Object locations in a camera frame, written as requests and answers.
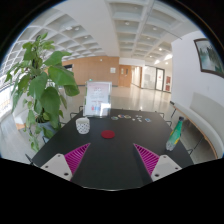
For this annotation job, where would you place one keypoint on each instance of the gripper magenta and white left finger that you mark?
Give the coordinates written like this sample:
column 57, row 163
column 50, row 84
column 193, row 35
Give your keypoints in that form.
column 65, row 166

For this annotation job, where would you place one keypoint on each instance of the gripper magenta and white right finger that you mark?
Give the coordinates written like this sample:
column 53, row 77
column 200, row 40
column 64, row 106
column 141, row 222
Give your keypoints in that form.
column 157, row 166

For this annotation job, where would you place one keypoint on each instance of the green plastic water bottle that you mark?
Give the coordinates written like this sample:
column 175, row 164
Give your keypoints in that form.
column 175, row 135

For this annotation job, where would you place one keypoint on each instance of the white patterned cup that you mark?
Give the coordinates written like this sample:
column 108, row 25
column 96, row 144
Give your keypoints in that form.
column 83, row 125

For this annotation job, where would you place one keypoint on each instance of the red round coaster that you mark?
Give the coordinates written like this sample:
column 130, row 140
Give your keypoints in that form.
column 108, row 134

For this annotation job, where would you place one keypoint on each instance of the small badges on table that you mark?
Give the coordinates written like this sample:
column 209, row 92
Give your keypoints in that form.
column 134, row 118

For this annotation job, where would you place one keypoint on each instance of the green round coaster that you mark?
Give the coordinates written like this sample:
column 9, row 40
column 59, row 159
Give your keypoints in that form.
column 114, row 118

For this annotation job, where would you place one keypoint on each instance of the white long bench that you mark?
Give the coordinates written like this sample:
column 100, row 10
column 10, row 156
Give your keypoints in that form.
column 208, row 116

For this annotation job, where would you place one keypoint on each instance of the acrylic sign stand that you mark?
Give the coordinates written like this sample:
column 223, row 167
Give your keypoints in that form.
column 97, row 101

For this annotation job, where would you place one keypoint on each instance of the large green potted plant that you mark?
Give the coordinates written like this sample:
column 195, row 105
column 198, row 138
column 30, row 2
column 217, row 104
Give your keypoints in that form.
column 38, row 77

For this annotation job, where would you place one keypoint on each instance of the framed landscape picture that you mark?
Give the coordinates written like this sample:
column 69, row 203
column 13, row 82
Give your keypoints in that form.
column 209, row 60

